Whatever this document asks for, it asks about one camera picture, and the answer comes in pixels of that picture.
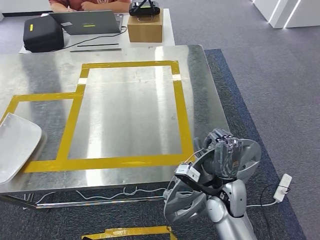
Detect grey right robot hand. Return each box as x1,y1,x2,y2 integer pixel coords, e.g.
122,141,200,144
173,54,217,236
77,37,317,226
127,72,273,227
193,128,244,180

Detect silver plastic hubcap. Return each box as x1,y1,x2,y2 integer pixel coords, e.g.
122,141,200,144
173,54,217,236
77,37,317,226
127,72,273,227
163,138,262,223

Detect steel workbench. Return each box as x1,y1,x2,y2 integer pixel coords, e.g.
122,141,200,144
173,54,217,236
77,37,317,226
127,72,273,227
0,44,230,210

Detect dark blue floor mat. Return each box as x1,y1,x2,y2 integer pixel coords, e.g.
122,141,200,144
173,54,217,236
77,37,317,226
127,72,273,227
0,48,308,240

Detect white power strip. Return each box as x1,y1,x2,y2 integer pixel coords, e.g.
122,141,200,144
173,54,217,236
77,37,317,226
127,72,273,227
272,173,293,204

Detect white side table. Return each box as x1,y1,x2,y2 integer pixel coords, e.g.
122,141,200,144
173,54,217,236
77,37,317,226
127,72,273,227
19,8,176,54

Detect brown cardboard box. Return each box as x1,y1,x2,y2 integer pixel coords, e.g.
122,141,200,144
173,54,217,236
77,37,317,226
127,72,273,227
127,8,164,44

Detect white lit partition block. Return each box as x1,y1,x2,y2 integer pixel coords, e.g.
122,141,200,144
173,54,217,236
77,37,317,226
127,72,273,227
251,0,320,29

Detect black controller with antennas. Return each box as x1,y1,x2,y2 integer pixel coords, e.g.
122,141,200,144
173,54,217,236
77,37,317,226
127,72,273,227
128,0,161,17

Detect silver flat closed device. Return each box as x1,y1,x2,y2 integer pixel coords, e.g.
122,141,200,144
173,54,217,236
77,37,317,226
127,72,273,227
69,42,123,53

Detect person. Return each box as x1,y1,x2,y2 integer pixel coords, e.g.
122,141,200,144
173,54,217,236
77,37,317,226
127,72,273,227
48,0,132,13

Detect grey open laptop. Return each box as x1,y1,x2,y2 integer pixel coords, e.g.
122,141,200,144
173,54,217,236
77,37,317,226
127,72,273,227
49,9,125,36

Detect black case with yellow label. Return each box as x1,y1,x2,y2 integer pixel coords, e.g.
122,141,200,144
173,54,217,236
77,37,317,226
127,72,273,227
23,14,65,54

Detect white curved plastic panel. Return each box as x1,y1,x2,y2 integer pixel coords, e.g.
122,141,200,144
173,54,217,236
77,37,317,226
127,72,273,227
0,112,43,185

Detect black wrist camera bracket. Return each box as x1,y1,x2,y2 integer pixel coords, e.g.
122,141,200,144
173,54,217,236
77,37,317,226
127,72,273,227
178,173,227,197

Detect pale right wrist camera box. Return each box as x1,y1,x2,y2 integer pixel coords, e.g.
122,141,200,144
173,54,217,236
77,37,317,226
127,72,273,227
174,162,202,184

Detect black power cable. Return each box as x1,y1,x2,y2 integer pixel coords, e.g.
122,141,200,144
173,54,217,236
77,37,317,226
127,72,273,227
260,183,292,234

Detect white floor cable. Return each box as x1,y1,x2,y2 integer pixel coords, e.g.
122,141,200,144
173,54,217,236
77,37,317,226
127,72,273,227
23,186,279,211

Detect black laptop cable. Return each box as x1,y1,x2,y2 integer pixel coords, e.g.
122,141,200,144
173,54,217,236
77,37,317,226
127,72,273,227
50,25,128,53

